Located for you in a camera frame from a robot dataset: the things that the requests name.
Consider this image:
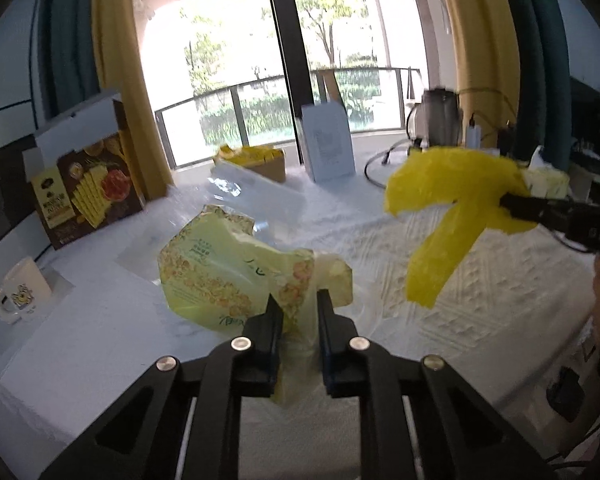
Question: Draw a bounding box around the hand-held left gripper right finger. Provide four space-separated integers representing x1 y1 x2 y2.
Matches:
316 290 561 480

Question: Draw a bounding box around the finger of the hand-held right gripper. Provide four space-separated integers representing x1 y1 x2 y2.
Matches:
500 193 576 225

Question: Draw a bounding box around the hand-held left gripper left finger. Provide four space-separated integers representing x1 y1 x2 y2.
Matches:
40 294 286 480

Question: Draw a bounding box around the green printed plastic bag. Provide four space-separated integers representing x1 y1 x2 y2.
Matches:
157 204 353 408

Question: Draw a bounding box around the yellow plastic bag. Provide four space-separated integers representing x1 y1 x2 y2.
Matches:
384 146 538 309

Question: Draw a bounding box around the clear plastic sheet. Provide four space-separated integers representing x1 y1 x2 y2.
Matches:
117 180 309 291

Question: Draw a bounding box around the pale yellow crumpled bag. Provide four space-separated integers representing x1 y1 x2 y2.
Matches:
522 147 572 202

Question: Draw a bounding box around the small white bottle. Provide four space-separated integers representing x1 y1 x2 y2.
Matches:
465 112 483 150

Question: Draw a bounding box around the white textured tablecloth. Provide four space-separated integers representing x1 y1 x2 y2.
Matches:
0 132 600 480

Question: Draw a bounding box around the steel electric kettle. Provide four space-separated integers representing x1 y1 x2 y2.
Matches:
406 87 462 152

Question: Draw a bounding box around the teal curtain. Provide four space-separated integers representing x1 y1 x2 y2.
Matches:
495 0 572 171
39 0 107 122

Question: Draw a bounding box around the folded clear plastic bag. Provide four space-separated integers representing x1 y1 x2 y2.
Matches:
210 162 303 211

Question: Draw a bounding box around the brown cardboard box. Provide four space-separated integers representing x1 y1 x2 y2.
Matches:
212 146 287 184

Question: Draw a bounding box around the yellow curtain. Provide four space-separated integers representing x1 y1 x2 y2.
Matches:
434 0 524 151
91 0 175 202

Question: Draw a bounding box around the pile of yellow packets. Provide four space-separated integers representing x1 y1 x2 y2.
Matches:
218 144 282 166

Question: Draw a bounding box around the white paper sign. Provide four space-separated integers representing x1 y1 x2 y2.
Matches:
300 101 356 183

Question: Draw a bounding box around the balcony railing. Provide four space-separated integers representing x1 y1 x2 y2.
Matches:
155 66 422 167

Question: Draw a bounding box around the brown cracker box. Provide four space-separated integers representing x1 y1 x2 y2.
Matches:
22 91 147 251

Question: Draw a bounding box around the white cartoon mug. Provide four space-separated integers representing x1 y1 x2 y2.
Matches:
0 256 54 325

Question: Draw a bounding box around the black cable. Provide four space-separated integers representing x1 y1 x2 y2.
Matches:
364 139 417 191

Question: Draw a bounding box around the black window frame post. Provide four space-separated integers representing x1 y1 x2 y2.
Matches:
261 0 314 161

